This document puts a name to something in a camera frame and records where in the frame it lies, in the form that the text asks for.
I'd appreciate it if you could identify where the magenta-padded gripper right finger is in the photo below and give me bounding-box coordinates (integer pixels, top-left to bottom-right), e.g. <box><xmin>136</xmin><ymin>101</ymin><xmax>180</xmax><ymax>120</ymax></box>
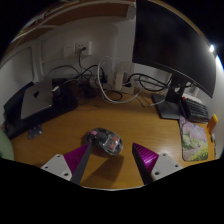
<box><xmin>131</xmin><ymin>142</ymin><xmax>184</xmax><ymax>185</ymax></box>

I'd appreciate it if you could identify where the wooden wall shelf unit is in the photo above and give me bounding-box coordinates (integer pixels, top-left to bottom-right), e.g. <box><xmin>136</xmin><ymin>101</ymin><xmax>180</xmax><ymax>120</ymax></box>
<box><xmin>6</xmin><ymin>0</ymin><xmax>138</xmax><ymax>51</ymax></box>

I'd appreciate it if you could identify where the cherry blossom print mouse pad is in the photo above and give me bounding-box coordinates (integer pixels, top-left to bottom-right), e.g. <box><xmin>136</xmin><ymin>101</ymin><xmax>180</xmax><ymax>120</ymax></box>
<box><xmin>178</xmin><ymin>116</ymin><xmax>210</xmax><ymax>163</ymax></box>

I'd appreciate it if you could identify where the black computer monitor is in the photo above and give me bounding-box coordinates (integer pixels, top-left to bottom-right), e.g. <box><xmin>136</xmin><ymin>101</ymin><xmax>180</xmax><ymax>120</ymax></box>
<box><xmin>131</xmin><ymin>0</ymin><xmax>218</xmax><ymax>121</ymax></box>

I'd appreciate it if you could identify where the transparent computer mouse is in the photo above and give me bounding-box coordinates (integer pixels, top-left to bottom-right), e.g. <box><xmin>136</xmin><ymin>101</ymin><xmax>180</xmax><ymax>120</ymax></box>
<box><xmin>83</xmin><ymin>127</ymin><xmax>124</xmax><ymax>157</ymax></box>

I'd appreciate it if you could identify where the silver mini computer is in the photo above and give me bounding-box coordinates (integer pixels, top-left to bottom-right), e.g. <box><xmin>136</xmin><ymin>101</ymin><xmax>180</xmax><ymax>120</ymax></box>
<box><xmin>20</xmin><ymin>78</ymin><xmax>54</xmax><ymax>121</ymax></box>

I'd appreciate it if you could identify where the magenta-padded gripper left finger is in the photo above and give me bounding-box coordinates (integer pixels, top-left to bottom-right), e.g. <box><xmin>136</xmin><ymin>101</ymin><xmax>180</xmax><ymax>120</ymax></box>
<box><xmin>40</xmin><ymin>142</ymin><xmax>92</xmax><ymax>186</ymax></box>

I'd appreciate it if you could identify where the white wall socket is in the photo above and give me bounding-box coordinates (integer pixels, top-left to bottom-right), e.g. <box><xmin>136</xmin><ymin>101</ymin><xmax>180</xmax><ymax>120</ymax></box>
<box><xmin>74</xmin><ymin>40</ymin><xmax>93</xmax><ymax>56</ymax></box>
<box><xmin>63</xmin><ymin>43</ymin><xmax>76</xmax><ymax>57</ymax></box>

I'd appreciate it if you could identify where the dark grey keyboard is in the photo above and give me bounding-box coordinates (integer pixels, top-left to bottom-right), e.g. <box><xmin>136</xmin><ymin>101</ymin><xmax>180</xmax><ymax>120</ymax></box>
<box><xmin>182</xmin><ymin>96</ymin><xmax>211</xmax><ymax>124</ymax></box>

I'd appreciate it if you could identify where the orange jar with yellow lid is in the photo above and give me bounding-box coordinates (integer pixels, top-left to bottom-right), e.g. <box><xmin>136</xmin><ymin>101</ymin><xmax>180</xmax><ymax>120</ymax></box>
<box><xmin>206</xmin><ymin>113</ymin><xmax>219</xmax><ymax>134</ymax></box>

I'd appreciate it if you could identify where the white power strip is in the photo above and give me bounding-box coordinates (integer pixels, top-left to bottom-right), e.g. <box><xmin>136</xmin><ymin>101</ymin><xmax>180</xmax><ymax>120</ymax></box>
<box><xmin>112</xmin><ymin>62</ymin><xmax>136</xmax><ymax>95</ymax></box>

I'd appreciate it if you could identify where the small metal plate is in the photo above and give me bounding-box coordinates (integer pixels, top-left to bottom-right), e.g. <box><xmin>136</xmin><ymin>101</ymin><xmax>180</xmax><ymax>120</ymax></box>
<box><xmin>27</xmin><ymin>124</ymin><xmax>44</xmax><ymax>140</ymax></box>

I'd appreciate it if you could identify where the black cable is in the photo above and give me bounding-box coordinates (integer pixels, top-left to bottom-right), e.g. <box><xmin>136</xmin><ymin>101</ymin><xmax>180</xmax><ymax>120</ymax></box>
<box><xmin>44</xmin><ymin>49</ymin><xmax>111</xmax><ymax>101</ymax></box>

